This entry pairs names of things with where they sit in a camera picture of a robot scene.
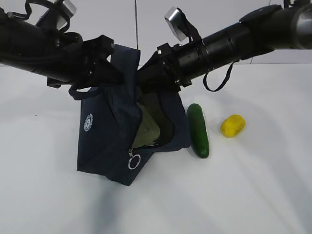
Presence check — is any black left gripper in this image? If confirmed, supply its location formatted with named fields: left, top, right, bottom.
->
left=47, top=35, right=123, bottom=88

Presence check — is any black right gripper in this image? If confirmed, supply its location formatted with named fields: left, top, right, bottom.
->
left=138, top=43, right=192, bottom=94

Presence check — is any navy blue lunch bag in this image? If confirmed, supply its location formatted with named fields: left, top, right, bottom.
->
left=69, top=45, right=191, bottom=186

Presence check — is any green lidded glass container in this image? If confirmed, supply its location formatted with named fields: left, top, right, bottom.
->
left=132, top=103, right=160, bottom=148

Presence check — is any dark green cucumber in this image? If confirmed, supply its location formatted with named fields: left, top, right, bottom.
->
left=187, top=103, right=210, bottom=159

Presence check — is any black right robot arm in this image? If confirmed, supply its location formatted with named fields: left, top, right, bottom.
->
left=137, top=0, right=312, bottom=93

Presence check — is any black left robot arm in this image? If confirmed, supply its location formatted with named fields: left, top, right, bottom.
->
left=0, top=0, right=124, bottom=89

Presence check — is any yellow lemon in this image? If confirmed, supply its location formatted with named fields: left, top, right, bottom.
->
left=220, top=114, right=246, bottom=137

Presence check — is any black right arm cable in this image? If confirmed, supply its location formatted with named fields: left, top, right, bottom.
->
left=203, top=60, right=234, bottom=93

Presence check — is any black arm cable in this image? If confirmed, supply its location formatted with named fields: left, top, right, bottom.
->
left=23, top=0, right=61, bottom=19
left=203, top=60, right=234, bottom=93

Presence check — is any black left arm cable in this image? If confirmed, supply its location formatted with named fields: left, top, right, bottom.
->
left=23, top=0, right=61, bottom=19

